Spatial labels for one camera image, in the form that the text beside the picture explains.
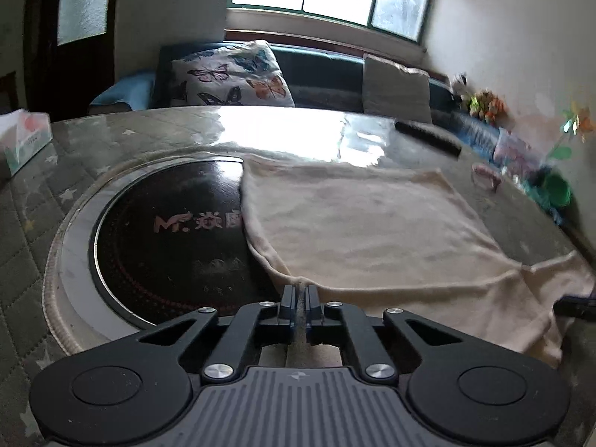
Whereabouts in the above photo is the black remote control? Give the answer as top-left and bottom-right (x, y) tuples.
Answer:
(394, 120), (462, 160)

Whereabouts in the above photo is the plain white pillow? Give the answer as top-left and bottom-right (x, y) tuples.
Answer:
(362, 53), (434, 124)

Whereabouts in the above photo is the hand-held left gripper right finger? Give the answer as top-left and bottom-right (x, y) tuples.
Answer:
(304, 284), (462, 385)

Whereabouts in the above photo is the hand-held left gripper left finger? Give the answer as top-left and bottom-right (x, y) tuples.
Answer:
(137, 284), (297, 385)

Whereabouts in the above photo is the green plastic bowl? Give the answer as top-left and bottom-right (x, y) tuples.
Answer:
(545, 173), (573, 208)

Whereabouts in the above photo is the clear plastic storage box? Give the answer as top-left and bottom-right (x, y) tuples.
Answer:
(494, 127), (543, 171)

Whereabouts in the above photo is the green patterned cloth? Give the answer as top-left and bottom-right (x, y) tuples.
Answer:
(521, 177), (573, 224)

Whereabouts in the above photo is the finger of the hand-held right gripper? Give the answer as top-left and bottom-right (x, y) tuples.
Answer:
(556, 294), (596, 322)

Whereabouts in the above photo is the dark wooden door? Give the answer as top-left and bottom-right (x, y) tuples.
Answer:
(23, 0), (122, 122)

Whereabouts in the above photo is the cream knit garment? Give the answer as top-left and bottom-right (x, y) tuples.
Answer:
(240, 153), (596, 368)

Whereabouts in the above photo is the dark wooden furniture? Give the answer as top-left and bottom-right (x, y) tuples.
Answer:
(0, 71), (20, 115)

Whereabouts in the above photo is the blue sofa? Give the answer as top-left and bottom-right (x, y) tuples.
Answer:
(88, 42), (573, 224)

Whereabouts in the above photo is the tissue box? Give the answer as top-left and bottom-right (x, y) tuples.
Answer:
(0, 108), (53, 178)

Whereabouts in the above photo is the butterfly print pillow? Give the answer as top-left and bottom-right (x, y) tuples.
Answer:
(168, 39), (296, 109)

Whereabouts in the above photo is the colourful pinwheel toy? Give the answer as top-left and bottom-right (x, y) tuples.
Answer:
(545, 105), (596, 161)

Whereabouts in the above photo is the round black induction cooker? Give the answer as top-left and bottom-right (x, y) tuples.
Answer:
(93, 157), (299, 331)

